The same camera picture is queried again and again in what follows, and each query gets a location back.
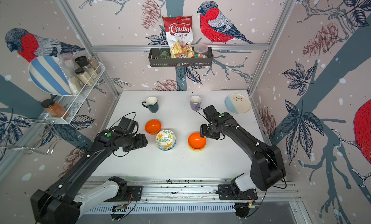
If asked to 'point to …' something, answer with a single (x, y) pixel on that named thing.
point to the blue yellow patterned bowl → (169, 148)
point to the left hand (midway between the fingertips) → (145, 140)
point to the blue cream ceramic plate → (237, 103)
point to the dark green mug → (151, 103)
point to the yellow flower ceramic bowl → (165, 138)
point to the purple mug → (195, 101)
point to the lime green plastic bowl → (196, 150)
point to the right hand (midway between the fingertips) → (204, 133)
